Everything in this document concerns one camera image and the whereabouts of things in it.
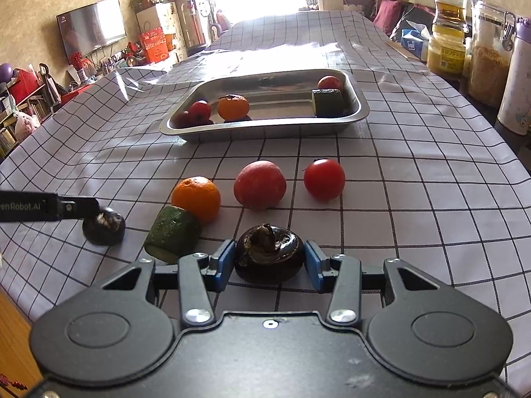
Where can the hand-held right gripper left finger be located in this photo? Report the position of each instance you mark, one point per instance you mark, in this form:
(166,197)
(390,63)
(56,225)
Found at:
(224,263)

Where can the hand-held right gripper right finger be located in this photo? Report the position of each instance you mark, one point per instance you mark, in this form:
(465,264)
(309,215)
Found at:
(316,265)

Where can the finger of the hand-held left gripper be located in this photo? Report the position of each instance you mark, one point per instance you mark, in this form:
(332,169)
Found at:
(76,208)

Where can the dark brown water chestnut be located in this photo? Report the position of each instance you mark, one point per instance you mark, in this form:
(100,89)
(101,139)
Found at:
(269,257)
(103,229)

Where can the green cucumber piece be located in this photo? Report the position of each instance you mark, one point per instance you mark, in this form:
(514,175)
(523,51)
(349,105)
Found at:
(172,234)
(327,103)

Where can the orange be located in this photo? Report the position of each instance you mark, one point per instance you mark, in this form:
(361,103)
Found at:
(233,107)
(197,199)

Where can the large red apple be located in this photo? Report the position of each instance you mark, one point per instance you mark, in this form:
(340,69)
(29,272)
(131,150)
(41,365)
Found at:
(259,184)

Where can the glossy red tomato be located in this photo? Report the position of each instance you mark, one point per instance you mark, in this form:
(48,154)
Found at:
(324,179)

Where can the small red tomato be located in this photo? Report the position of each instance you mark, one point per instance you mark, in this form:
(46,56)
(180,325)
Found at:
(201,110)

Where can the stainless steel tray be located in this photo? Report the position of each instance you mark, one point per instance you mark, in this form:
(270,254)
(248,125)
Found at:
(282,110)

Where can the matte red tomato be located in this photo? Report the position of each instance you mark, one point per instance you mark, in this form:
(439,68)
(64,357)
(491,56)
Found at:
(330,83)

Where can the bookshelf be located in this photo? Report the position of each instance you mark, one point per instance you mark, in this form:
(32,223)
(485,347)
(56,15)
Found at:
(20,124)

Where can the grey checked tablecloth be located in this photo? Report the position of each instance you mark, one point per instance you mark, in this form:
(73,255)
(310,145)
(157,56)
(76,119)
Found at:
(394,195)

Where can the small red box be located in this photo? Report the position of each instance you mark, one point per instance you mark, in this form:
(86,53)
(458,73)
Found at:
(76,93)

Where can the red basket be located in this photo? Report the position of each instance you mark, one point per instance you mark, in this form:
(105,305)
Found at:
(24,85)

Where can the purple ball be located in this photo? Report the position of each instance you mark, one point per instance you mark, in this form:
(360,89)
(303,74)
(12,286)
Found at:
(6,72)

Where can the vase with red flowers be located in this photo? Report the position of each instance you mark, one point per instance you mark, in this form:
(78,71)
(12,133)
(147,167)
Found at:
(78,64)

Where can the flat screen television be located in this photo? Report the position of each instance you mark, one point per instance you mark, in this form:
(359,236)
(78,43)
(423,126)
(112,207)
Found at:
(91,29)

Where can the red gift box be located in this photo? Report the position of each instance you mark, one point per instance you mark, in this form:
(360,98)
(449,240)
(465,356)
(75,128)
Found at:
(153,45)

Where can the black round stool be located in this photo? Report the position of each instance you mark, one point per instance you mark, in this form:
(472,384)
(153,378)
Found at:
(197,49)

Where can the white patterned cabinet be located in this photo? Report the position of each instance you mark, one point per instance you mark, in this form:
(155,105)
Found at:
(164,18)

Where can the potted plant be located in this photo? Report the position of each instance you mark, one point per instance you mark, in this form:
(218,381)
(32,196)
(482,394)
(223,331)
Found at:
(140,2)

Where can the dark chaise lounge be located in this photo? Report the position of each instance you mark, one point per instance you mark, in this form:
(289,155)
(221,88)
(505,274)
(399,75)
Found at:
(220,23)

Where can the blue tissue pack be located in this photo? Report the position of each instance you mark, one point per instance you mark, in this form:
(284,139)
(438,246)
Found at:
(415,43)

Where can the yellow jar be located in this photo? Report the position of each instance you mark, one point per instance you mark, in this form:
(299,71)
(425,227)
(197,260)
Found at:
(446,56)

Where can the black leather sofa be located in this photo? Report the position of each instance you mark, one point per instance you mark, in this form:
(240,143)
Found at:
(408,23)

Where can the clip-top glass jar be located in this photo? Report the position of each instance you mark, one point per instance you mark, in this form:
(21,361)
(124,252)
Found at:
(489,66)

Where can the lilac thermos bottle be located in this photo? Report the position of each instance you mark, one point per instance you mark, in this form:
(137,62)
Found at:
(516,87)

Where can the glass pitcher with amber liquid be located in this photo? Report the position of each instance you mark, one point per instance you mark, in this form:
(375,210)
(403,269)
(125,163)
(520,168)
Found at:
(450,12)

